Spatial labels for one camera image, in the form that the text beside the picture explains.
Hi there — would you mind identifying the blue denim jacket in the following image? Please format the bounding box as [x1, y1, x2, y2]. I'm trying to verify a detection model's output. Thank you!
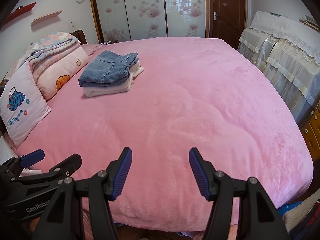
[78, 50, 139, 88]

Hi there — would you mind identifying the floral sliding door wardrobe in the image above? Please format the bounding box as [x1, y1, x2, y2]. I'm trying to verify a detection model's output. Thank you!
[87, 0, 209, 44]

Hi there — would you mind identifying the stack of books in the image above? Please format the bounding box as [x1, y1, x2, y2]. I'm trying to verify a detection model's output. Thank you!
[299, 15, 317, 32]

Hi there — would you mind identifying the floral folded quilt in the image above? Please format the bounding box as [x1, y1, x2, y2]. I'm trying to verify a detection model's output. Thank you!
[15, 31, 81, 67]

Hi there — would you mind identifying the brown wooden door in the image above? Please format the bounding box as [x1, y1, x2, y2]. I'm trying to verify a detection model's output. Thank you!
[209, 0, 247, 50]

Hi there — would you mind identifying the white folded garment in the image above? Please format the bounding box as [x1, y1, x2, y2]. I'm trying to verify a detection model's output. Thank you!
[82, 64, 145, 97]

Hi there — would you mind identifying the pink wall shelf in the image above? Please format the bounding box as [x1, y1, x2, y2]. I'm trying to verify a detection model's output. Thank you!
[30, 10, 63, 27]

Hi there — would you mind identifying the wooden drawer chest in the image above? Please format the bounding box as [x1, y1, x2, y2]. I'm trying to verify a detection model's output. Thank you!
[301, 107, 320, 160]

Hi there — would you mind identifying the pink pillow with handbag print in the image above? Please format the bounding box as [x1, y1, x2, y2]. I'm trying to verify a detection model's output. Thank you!
[0, 61, 52, 148]

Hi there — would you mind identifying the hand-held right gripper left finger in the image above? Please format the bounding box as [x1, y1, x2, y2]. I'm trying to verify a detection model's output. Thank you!
[30, 147, 133, 240]

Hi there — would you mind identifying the red wall shelf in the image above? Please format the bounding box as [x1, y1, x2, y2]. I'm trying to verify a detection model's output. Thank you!
[4, 2, 37, 25]

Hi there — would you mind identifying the pink bed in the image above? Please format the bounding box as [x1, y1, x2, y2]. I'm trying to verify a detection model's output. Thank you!
[7, 37, 314, 233]

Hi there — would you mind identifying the pink quilt with orange print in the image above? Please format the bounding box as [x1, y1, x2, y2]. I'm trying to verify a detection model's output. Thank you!
[32, 45, 90, 100]

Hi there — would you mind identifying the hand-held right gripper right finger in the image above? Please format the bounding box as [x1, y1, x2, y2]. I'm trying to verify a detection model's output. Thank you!
[189, 147, 290, 240]

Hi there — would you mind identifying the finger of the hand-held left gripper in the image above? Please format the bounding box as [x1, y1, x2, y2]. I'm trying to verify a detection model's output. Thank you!
[20, 149, 46, 168]
[41, 154, 82, 178]

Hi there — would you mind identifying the dark wooden headboard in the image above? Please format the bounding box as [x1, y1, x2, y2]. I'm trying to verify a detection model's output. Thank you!
[69, 29, 88, 45]

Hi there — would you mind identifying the white lace cloth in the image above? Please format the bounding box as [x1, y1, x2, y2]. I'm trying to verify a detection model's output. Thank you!
[249, 11, 320, 67]

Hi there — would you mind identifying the heap of mixed clothes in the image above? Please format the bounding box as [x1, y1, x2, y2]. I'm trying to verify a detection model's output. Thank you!
[277, 197, 320, 235]

